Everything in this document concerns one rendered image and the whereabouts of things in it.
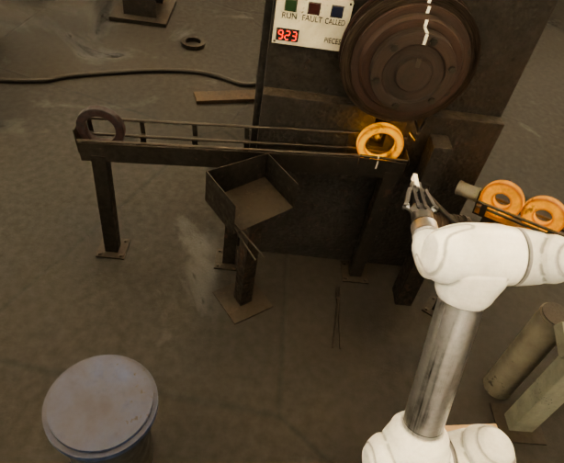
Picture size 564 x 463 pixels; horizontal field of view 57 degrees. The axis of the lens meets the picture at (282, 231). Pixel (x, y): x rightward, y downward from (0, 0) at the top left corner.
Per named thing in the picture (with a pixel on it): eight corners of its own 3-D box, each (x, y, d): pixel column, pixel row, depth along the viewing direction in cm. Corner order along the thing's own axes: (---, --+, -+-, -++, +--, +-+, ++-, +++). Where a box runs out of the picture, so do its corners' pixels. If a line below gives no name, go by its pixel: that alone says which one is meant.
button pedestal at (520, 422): (483, 402, 215) (558, 314, 172) (538, 407, 217) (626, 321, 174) (493, 441, 203) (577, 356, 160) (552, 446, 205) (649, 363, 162)
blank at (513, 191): (490, 173, 197) (487, 176, 195) (531, 188, 190) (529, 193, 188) (478, 205, 207) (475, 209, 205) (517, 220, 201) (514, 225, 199)
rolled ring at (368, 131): (410, 129, 198) (409, 125, 201) (363, 123, 197) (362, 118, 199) (396, 168, 211) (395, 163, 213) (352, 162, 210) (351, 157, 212)
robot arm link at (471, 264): (448, 512, 135) (367, 513, 131) (424, 461, 149) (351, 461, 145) (547, 244, 104) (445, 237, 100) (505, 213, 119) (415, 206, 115)
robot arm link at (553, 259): (541, 231, 125) (490, 227, 122) (600, 230, 107) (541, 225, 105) (538, 285, 125) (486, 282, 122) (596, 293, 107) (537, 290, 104)
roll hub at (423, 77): (360, 99, 183) (381, 21, 163) (437, 109, 185) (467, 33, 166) (361, 107, 179) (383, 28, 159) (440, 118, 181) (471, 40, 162)
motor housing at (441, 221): (385, 285, 254) (420, 203, 216) (429, 289, 255) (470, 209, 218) (389, 306, 244) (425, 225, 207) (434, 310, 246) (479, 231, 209)
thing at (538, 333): (479, 373, 225) (535, 299, 189) (505, 375, 226) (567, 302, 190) (486, 399, 216) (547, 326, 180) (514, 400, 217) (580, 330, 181)
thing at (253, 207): (201, 296, 234) (206, 171, 184) (251, 276, 247) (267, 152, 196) (223, 330, 223) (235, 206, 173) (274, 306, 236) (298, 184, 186)
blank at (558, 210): (531, 188, 191) (528, 192, 188) (575, 205, 184) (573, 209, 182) (516, 220, 201) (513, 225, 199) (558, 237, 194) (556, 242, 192)
